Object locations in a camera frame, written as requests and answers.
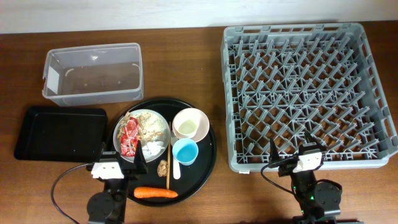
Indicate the white tissue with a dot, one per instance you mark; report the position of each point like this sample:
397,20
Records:
152,149

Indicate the clear plastic bin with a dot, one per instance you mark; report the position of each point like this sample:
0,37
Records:
94,74

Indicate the red snack wrapper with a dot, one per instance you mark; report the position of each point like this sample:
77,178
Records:
129,136

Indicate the light blue cup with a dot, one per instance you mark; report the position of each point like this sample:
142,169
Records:
185,151

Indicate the wooden chopstick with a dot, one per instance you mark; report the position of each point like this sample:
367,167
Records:
169,158

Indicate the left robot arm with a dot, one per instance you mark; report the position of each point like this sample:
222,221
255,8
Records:
109,206

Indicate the round black serving tray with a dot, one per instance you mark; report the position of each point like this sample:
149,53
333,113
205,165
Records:
193,176

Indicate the brown walnut shell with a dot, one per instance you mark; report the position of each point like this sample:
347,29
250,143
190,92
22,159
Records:
163,168

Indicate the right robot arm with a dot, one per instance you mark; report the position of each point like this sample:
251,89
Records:
319,200

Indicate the cooked rice pile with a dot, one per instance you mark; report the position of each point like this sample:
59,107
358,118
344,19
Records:
151,126

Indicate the cream white cup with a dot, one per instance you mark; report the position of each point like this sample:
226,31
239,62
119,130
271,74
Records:
186,124

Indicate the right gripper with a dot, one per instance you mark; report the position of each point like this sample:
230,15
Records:
286,167

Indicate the grey dishwasher rack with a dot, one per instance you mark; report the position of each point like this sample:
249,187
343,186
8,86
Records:
283,81

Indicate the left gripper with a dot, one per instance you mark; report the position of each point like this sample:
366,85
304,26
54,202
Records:
138,163

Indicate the pink bowl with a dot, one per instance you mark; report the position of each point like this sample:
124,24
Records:
204,124

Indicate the white plastic fork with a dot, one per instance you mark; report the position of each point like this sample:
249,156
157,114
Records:
176,165

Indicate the black rectangular tray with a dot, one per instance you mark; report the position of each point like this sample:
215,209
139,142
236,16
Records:
61,134

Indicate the grey plate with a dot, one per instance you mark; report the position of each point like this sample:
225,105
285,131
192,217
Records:
165,139

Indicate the peanut shells pile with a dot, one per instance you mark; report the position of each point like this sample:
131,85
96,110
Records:
149,124

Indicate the orange carrot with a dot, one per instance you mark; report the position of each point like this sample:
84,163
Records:
149,192

